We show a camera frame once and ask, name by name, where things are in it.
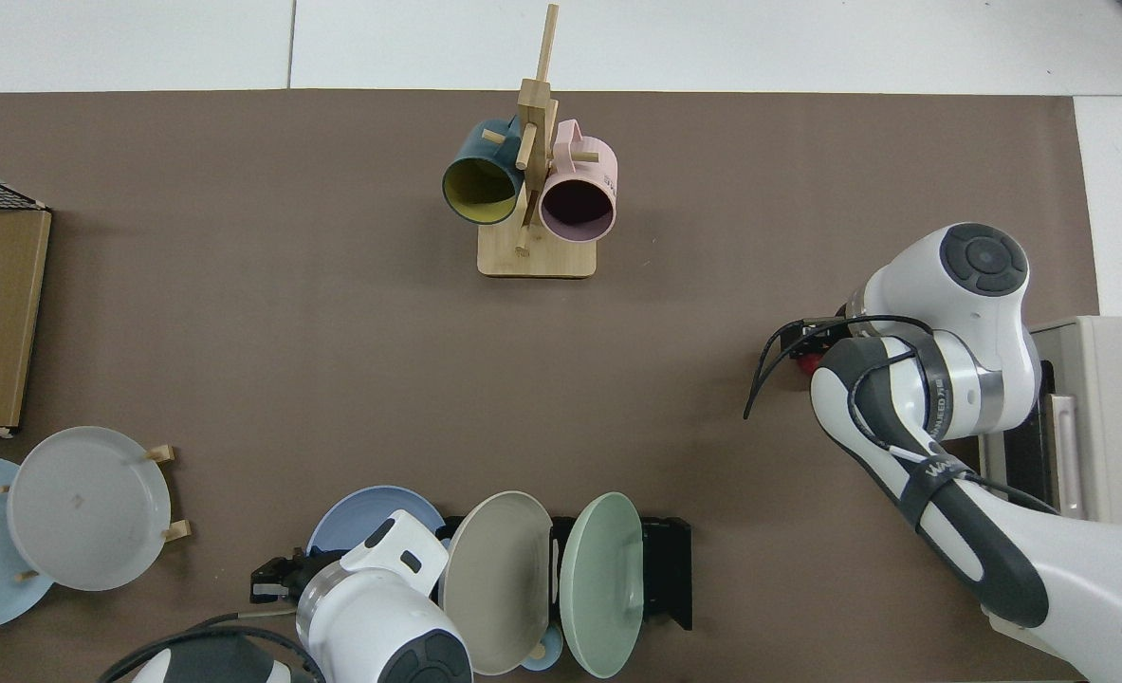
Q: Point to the small blue round thing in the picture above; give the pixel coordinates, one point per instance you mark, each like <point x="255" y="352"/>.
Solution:
<point x="546" y="656"/>

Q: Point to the beige plate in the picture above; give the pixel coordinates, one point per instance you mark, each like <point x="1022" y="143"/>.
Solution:
<point x="494" y="588"/>

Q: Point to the pale toaster oven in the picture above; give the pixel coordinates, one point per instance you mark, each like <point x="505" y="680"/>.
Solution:
<point x="1120" y="417"/>

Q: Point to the pale green plate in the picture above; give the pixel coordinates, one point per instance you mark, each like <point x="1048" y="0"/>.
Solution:
<point x="598" y="588"/>

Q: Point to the grey white plate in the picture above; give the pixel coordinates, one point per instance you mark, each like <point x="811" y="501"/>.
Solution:
<point x="86" y="507"/>

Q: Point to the black dish rack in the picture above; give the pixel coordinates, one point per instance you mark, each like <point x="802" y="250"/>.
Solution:
<point x="670" y="569"/>

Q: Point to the brown table cloth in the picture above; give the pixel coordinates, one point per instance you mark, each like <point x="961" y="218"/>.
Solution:
<point x="285" y="332"/>

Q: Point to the wooden plate rack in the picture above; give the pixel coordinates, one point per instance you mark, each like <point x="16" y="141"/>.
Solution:
<point x="177" y="531"/>

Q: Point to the pink cup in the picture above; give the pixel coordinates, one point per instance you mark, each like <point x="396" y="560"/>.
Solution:
<point x="589" y="171"/>

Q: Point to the wooden cup stand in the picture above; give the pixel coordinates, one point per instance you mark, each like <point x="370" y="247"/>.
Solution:
<point x="542" y="261"/>

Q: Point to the dark blue cup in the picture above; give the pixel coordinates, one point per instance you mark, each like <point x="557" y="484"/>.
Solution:
<point x="470" y="142"/>

